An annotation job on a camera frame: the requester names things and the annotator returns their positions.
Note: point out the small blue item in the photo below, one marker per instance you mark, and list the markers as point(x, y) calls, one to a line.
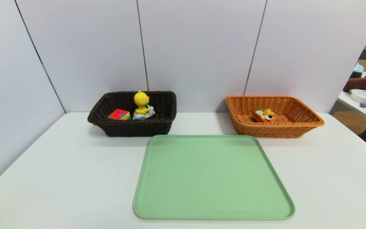
point(358, 67)

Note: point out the white round dish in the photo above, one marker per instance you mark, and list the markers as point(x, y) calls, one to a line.
point(362, 95)

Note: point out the yellow duck toy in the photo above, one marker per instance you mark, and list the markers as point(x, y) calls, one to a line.
point(141, 101)

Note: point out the toy waffle slice with fruit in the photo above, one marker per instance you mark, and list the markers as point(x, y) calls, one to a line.
point(265, 115)

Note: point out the colourful puzzle cube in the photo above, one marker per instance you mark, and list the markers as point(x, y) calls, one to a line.
point(119, 114)

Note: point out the brown cushion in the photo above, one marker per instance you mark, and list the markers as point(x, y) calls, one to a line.
point(359, 84)

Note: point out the light green plastic tray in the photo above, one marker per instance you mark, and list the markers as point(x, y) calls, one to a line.
point(208, 181)

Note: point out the dark brown wicker basket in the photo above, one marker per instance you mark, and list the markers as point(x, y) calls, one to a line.
point(138, 127)

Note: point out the orange wicker basket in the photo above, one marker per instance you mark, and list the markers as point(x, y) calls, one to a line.
point(281, 128)

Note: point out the small black box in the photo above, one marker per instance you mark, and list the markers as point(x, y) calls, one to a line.
point(365, 53)

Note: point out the white side table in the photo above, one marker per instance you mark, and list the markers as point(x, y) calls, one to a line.
point(361, 111)

